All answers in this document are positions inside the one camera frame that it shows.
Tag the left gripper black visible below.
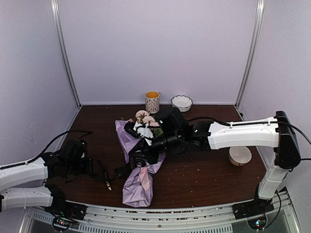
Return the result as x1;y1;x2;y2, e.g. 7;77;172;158
66;157;93;175

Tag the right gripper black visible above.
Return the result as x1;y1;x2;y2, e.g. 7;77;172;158
129;131;182;165

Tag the pink carnation stem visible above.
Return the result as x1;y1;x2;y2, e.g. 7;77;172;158
149;122;163;136

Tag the pale pink rose stem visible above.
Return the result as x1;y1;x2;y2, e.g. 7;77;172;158
135;110;155;124

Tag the black printed ribbon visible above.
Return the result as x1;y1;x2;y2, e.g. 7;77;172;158
90;157;147;191

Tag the purple wrapping paper sheet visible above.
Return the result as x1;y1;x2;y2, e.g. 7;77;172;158
115;120;166;208

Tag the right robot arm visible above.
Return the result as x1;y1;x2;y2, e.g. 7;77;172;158
129;108;301;215

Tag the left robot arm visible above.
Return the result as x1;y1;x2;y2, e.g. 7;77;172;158
0;139;93;216

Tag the white scalloped bowl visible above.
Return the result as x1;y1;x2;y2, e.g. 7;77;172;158
171;95;193;112

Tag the patterned cup with orange inside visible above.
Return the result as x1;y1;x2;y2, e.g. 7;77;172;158
145;91;160;114

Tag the left green circuit board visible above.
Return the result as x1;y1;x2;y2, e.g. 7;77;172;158
52;217;72;231

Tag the green circuit board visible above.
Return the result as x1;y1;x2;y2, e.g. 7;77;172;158
247;216;267;231
52;217;72;231

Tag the plain white bowl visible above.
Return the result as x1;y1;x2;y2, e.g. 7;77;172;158
229;147;252;166

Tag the right green circuit board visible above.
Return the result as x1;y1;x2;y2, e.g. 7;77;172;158
247;216;267;231

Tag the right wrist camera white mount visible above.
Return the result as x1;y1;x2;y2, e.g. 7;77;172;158
124;121;154;146

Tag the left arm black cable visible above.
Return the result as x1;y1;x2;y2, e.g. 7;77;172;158
0;130;94;170

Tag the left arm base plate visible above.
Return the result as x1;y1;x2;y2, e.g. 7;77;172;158
44;201;87;220

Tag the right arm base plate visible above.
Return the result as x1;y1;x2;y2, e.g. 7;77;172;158
232;200;275;219

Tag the right aluminium frame post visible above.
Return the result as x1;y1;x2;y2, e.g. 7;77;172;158
235;0;265;109

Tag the aluminium frame post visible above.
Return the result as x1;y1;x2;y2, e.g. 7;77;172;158
51;0;82;108
235;0;265;109

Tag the front aluminium rail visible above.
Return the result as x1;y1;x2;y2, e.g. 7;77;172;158
23;194;296;233

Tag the left aluminium frame post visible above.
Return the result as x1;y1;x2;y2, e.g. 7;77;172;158
51;0;82;108

